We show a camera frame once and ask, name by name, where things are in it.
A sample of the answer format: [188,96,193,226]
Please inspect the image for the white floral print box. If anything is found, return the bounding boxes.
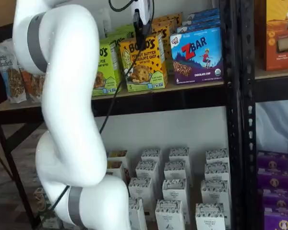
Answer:
[135,160,159,190]
[162,178,191,223]
[169,147,190,164]
[205,149,229,166]
[201,179,231,227]
[204,162,231,183]
[141,149,163,166]
[195,203,225,230]
[155,199,185,230]
[164,161,190,187]
[128,197,148,230]
[128,177,156,213]

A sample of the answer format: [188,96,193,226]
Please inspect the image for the white blue granola bag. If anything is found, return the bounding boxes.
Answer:
[0,42,27,104]

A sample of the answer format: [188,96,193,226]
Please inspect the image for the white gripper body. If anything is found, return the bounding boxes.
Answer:
[131,0,155,24]

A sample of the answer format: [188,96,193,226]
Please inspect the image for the green oat bites box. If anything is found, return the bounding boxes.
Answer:
[115,23,135,36]
[92,39,123,96]
[108,31,135,48]

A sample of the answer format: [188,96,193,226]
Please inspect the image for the white orange granola bag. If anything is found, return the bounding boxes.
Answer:
[18,62,46,104]

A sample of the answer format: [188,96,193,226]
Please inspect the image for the orange peanut butter oat bites box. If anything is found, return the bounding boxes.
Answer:
[151,21,173,62]
[155,11,183,28]
[119,35,168,93]

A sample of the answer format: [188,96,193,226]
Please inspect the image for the white carton boxes group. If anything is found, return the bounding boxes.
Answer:
[105,148,231,230]

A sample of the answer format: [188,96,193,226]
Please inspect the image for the purple snack box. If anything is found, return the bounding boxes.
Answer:
[257,167,288,190]
[258,150,288,170]
[264,207,288,230]
[261,188,288,209]

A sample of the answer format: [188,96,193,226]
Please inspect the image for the large orange snack box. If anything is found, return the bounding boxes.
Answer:
[254,0,288,71]

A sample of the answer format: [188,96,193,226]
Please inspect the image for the black metal shelf rack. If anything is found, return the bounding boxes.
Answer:
[240,0,288,230]
[0,0,257,230]

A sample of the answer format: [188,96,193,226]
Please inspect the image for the yellow nut snack box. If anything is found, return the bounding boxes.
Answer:
[107,161,128,185]
[107,150,130,168]

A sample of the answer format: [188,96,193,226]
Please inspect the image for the brown shelf board under large box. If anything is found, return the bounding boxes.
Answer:
[254,64,288,80]

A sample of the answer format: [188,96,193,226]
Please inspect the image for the blue Zbar chocolate chip box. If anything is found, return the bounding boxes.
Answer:
[187,8,220,20]
[182,13,221,26]
[169,26,224,85]
[176,19,221,34]

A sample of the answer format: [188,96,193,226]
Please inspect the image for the brown shelf board under snack boxes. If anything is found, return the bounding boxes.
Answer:
[0,80,225,113]

